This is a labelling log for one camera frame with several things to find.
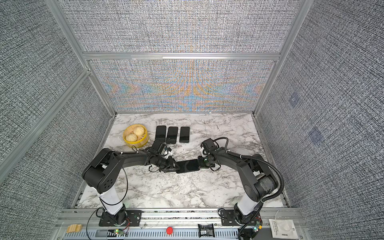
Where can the red emergency button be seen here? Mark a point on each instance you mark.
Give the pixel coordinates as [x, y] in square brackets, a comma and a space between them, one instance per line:
[169, 230]

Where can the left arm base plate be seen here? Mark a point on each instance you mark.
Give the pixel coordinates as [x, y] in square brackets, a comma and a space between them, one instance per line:
[122, 218]

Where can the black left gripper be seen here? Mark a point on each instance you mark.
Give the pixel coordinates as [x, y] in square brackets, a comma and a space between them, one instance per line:
[171, 165]

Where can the aluminium front rail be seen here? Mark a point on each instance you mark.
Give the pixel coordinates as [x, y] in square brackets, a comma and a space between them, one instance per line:
[153, 225]

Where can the left steamed bun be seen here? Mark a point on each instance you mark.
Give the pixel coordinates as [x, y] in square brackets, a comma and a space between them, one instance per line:
[131, 138]

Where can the wooden clips stack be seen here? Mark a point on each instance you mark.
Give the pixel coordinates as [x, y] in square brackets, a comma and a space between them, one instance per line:
[74, 228]

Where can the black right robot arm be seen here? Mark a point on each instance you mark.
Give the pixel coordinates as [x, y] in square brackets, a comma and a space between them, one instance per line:
[261, 180]

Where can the steamed bun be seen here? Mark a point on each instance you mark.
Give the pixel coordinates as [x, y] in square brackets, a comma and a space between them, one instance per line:
[139, 131]
[131, 138]

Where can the black phone case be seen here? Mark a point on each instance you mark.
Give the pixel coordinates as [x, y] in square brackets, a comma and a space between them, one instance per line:
[172, 134]
[161, 132]
[188, 166]

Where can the right steamed bun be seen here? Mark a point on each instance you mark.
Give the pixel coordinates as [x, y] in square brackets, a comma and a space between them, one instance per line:
[139, 131]

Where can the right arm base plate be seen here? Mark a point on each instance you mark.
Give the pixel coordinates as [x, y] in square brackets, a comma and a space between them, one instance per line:
[236, 218]

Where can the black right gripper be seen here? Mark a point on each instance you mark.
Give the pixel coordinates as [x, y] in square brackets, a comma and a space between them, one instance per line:
[200, 160]

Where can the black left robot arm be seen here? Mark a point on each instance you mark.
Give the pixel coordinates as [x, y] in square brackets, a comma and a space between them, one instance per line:
[103, 171]

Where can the light blue phone case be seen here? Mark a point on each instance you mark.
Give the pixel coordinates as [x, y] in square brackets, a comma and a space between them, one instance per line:
[184, 135]

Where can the small black electronics box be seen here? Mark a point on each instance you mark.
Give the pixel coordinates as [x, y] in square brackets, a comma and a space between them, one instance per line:
[206, 230]

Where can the yellow bamboo steamer basket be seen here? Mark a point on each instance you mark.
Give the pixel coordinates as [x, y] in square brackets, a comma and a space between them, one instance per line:
[143, 140]

